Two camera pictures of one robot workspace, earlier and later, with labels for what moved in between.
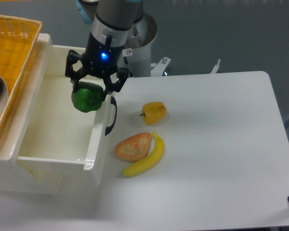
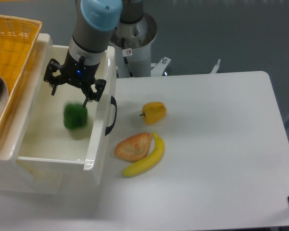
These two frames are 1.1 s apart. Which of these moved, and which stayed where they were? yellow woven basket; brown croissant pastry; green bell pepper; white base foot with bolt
Moved: green bell pepper
Stayed: yellow woven basket; brown croissant pastry; white base foot with bolt
